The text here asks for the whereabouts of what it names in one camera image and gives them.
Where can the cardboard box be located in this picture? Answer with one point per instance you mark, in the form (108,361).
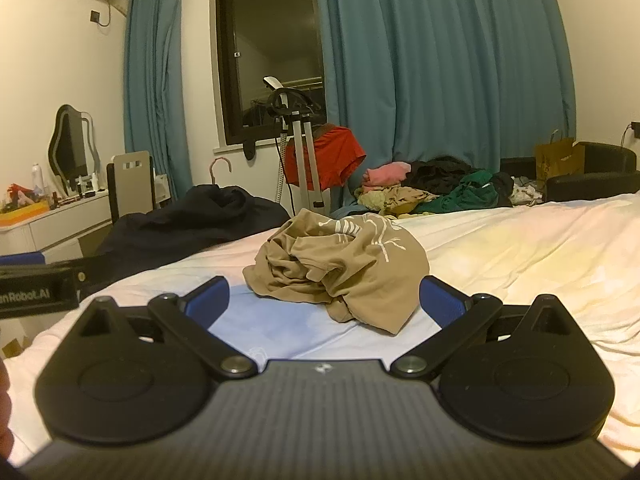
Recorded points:
(11,349)

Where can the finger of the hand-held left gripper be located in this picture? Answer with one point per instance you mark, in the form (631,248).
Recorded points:
(22,259)

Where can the pink hanger hook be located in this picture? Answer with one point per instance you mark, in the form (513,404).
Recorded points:
(219,161)

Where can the black sofa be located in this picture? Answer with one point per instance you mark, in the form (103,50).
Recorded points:
(600,175)

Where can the white patterned cloth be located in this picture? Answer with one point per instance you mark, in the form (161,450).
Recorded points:
(527,192)

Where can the tan t-shirt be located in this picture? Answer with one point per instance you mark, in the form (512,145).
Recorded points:
(350,265)

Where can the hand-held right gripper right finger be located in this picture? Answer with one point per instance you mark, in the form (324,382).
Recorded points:
(442,302)

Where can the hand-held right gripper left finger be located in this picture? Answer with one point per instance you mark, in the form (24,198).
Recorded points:
(209,301)

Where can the group of cosmetic bottles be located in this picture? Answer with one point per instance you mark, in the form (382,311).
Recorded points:
(85,190)

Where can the narrow teal curtain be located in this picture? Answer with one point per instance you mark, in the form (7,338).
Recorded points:
(150,85)

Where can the white bed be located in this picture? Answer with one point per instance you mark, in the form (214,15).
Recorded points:
(525,260)

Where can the orange tray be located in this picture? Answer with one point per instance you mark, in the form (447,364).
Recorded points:
(22,214)

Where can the dark hanging cloth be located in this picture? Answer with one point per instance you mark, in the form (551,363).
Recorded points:
(249,151)

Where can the pink garment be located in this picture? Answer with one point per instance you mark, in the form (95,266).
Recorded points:
(387,174)

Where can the dark navy cloth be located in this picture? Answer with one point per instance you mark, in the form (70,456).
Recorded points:
(190,225)

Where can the wavy framed vanity mirror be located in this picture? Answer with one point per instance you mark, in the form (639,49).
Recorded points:
(67,145)

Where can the yellow garment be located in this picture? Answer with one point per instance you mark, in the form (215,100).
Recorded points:
(370,201)

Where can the garment steamer stand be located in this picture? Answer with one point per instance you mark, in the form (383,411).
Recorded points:
(300,160)

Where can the black and white chair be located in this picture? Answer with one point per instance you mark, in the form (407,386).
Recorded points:
(132,180)

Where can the red garment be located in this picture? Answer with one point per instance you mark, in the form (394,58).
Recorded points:
(335,155)

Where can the wide teal curtain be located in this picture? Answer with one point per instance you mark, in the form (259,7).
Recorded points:
(440,70)

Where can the white dresser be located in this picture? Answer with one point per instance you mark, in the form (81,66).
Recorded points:
(50,232)

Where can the person's left forearm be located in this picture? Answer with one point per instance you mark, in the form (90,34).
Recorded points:
(4,410)

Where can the brown paper bag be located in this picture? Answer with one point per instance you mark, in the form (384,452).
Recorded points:
(557,160)

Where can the beige garment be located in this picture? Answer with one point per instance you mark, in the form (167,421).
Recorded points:
(405,196)

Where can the green garment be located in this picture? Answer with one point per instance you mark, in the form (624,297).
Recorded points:
(465,192)

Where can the black wall socket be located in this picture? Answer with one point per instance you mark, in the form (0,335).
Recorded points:
(635,128)

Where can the dark framed window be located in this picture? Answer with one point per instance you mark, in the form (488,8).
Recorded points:
(270,35)

